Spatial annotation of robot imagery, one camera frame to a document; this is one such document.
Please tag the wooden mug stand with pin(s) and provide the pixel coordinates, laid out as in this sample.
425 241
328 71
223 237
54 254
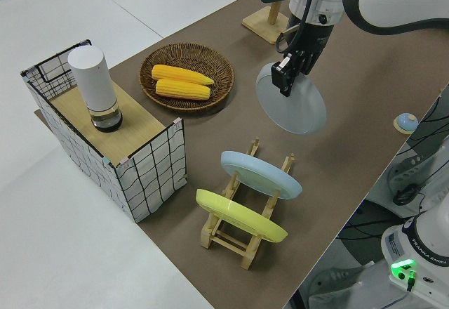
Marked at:
261 24

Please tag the yellow plate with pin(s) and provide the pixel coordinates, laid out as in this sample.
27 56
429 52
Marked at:
238 216

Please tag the light wooden shelf board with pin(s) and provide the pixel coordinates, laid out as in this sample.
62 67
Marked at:
137 126

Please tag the yellow corn cob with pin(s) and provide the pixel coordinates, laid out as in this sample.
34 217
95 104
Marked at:
175 73
182 89

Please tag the blue service bell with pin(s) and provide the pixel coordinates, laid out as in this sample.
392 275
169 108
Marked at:
407 121

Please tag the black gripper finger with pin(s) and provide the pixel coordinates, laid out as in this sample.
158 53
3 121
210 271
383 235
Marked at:
286 75
308 64

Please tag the round wicker basket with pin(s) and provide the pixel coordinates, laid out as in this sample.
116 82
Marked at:
189 54

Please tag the low wooden plate rack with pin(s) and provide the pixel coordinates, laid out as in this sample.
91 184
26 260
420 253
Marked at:
248 256

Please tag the light blue plate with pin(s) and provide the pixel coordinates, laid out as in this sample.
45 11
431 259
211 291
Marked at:
259 173

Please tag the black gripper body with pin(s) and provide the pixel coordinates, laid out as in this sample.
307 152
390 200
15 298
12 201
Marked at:
315 38

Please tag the gray plate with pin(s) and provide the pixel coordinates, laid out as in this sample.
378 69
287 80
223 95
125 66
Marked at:
298 112

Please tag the white cylindrical bottle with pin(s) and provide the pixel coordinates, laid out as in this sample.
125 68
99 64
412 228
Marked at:
93 80

